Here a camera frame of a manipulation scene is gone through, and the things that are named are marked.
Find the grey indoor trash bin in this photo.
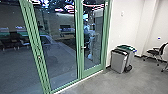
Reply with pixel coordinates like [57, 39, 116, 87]
[110, 49, 130, 75]

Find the green lidded trash bin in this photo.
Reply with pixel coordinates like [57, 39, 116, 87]
[115, 44, 138, 72]

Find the green outdoor table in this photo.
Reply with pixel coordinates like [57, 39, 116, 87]
[14, 29, 33, 40]

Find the black swivel chair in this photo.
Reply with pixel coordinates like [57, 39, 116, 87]
[143, 41, 168, 73]

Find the white wall switch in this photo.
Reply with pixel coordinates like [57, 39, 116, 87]
[120, 10, 125, 17]

